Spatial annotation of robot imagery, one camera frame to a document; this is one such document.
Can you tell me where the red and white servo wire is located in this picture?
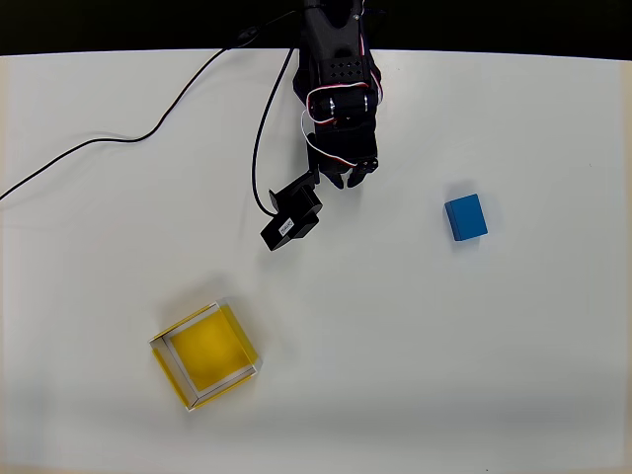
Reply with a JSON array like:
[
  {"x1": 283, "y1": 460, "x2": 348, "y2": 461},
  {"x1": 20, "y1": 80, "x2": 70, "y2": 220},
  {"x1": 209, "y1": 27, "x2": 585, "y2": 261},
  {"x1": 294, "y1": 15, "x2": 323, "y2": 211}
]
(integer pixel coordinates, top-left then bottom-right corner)
[{"x1": 299, "y1": 0, "x2": 386, "y2": 172}]

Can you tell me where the black cable with inline switch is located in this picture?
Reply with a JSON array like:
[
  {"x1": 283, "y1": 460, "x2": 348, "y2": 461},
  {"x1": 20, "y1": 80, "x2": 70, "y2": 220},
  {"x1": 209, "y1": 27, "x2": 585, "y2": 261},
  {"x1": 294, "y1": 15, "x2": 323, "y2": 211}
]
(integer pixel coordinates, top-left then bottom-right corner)
[{"x1": 0, "y1": 7, "x2": 303, "y2": 202}]

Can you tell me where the black camera cable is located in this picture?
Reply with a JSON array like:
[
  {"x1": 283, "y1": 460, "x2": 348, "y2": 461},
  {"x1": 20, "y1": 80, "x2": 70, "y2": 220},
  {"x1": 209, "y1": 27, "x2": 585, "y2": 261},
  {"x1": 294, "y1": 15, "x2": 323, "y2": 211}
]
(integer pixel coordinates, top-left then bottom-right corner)
[{"x1": 251, "y1": 46, "x2": 299, "y2": 217}]

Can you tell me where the yellow box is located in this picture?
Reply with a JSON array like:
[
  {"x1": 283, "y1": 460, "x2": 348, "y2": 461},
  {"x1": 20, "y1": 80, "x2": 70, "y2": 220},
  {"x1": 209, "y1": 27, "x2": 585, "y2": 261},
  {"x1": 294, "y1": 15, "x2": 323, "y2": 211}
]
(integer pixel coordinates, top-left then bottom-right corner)
[{"x1": 148, "y1": 297, "x2": 261, "y2": 413}]

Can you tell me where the blue cube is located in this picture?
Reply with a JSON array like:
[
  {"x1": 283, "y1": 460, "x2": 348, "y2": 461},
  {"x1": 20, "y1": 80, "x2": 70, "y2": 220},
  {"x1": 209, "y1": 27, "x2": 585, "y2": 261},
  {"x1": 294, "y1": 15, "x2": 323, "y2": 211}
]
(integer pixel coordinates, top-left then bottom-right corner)
[{"x1": 443, "y1": 193, "x2": 490, "y2": 243}]

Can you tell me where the black gripper-mounted camera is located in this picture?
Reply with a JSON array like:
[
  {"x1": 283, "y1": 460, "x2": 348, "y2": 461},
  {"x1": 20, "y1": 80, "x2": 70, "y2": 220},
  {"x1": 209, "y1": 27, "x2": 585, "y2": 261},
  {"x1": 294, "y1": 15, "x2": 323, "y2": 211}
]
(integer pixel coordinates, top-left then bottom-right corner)
[{"x1": 260, "y1": 167, "x2": 325, "y2": 253}]

